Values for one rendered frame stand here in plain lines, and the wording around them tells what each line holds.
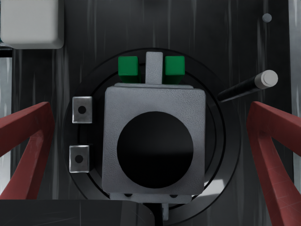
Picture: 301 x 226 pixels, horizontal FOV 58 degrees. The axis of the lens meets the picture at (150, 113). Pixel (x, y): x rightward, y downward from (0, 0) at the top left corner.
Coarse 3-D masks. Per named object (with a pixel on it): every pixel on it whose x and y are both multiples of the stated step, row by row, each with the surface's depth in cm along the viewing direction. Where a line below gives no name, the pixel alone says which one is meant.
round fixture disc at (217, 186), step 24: (144, 48) 21; (96, 72) 21; (144, 72) 21; (192, 72) 21; (72, 96) 21; (96, 96) 21; (216, 96) 21; (96, 120) 21; (216, 120) 21; (96, 144) 21; (216, 144) 21; (240, 144) 21; (96, 168) 21; (216, 168) 21; (96, 192) 21; (216, 192) 21; (192, 216) 21
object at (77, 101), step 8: (80, 96) 20; (88, 96) 20; (80, 104) 20; (88, 104) 20; (72, 112) 20; (80, 112) 20; (88, 112) 20; (72, 120) 20; (80, 120) 20; (88, 120) 20
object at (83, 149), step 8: (72, 144) 20; (80, 144) 20; (88, 144) 20; (72, 152) 19; (80, 152) 19; (88, 152) 19; (72, 160) 19; (80, 160) 19; (88, 160) 19; (72, 168) 19; (80, 168) 19; (88, 168) 19
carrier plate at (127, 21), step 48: (96, 0) 24; (144, 0) 24; (192, 0) 23; (240, 0) 23; (96, 48) 23; (192, 48) 23; (240, 48) 23; (288, 48) 23; (48, 96) 23; (288, 96) 23; (48, 192) 23; (240, 192) 23
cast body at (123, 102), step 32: (160, 64) 16; (128, 96) 11; (160, 96) 12; (192, 96) 12; (128, 128) 10; (160, 128) 10; (192, 128) 11; (128, 160) 10; (160, 160) 10; (192, 160) 11; (128, 192) 11; (160, 192) 11; (192, 192) 11
